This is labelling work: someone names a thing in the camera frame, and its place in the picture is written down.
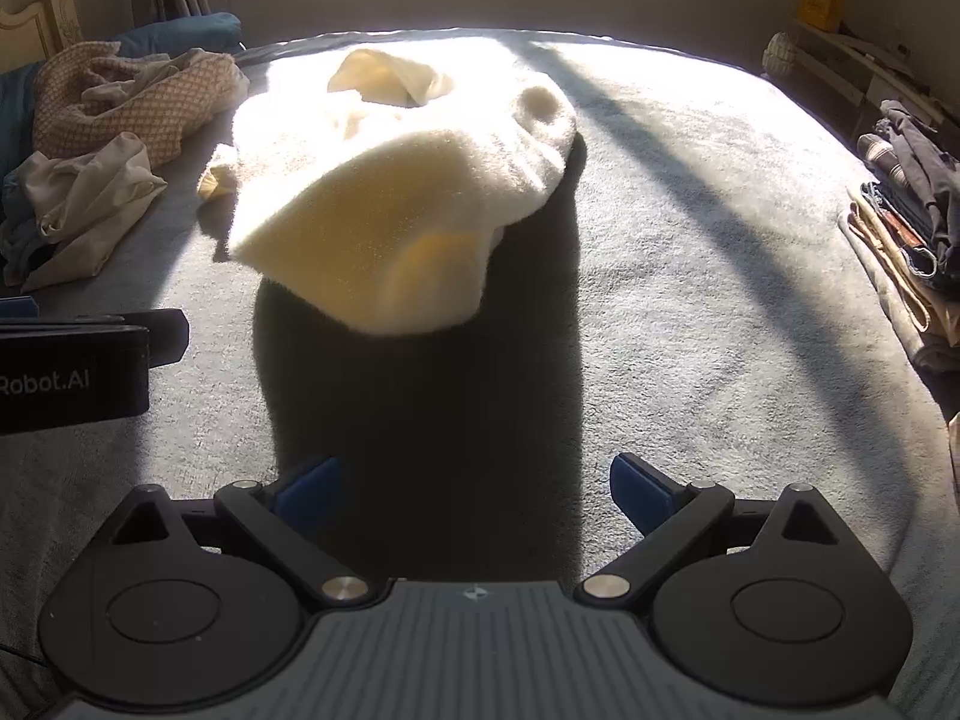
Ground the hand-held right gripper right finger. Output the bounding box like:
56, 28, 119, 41
576, 453, 845, 607

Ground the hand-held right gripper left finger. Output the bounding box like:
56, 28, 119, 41
112, 455, 376, 607

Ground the cream fluffy towel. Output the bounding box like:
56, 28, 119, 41
196, 47, 578, 336

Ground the stack of folded clothes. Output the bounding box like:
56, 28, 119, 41
838, 99, 960, 372

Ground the white crumpled shirt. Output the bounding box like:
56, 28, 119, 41
0, 133, 170, 293

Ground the dark blue quilt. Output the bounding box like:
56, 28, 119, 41
0, 60, 46, 188

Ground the grey fleece bed blanket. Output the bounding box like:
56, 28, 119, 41
0, 30, 960, 720

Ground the pink checked blanket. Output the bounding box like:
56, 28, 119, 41
34, 41, 251, 170

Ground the beige crumpled garment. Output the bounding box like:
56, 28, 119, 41
79, 51, 200, 102

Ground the cream carved headboard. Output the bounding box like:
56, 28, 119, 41
0, 0, 83, 76

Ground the blue pillow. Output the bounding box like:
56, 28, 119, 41
112, 11, 242, 61

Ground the white woven ball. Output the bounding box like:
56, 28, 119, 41
763, 31, 797, 76

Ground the white low shelf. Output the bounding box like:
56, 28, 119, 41
787, 15, 960, 136

